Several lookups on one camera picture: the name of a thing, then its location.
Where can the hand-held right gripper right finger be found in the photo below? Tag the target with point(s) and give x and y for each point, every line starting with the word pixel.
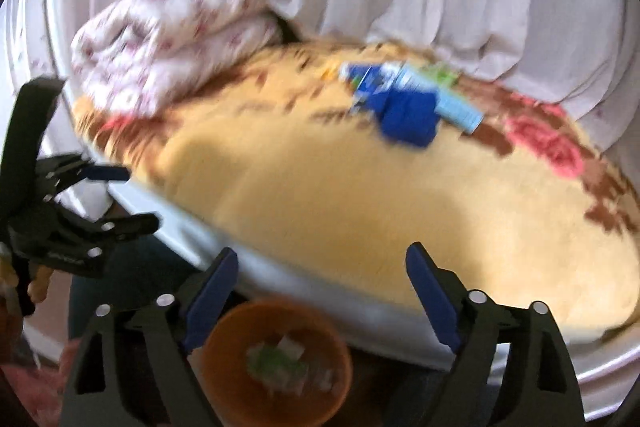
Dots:
pixel 432 302

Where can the person's left hand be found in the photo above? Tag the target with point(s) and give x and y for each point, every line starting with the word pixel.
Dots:
pixel 40 284

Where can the crumpled green white wrapper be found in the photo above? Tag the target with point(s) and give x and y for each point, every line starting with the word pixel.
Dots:
pixel 280 364

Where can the green snack packet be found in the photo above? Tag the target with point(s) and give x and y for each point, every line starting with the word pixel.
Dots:
pixel 444 74

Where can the white pink floral quilt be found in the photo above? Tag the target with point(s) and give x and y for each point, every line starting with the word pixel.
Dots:
pixel 160 37

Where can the yellow floral blanket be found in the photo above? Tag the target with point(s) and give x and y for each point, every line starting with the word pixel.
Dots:
pixel 300 187

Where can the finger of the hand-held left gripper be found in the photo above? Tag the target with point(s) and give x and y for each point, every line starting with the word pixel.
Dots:
pixel 125 229
pixel 107 173

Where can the orange plastic bin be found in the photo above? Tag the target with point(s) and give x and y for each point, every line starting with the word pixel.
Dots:
pixel 225 357

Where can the blue white medicine box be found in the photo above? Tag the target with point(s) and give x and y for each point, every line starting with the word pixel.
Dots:
pixel 367 79

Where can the light blue white box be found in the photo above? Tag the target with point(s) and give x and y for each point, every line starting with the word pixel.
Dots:
pixel 457 109

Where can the pink patterned cloth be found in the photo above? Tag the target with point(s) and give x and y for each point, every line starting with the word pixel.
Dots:
pixel 30 387

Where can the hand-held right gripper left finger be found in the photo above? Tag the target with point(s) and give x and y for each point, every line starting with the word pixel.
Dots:
pixel 210 302

